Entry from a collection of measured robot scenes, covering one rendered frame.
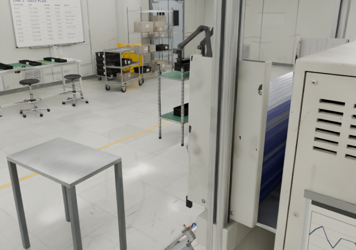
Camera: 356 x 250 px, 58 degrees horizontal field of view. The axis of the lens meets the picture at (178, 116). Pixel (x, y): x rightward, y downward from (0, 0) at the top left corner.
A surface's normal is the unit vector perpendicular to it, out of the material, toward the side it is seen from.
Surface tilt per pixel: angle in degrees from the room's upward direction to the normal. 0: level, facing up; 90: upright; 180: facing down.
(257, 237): 46
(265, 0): 90
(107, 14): 90
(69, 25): 90
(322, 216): 89
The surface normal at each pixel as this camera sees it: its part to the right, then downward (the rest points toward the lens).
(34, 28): 0.78, 0.20
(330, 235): -0.66, 0.23
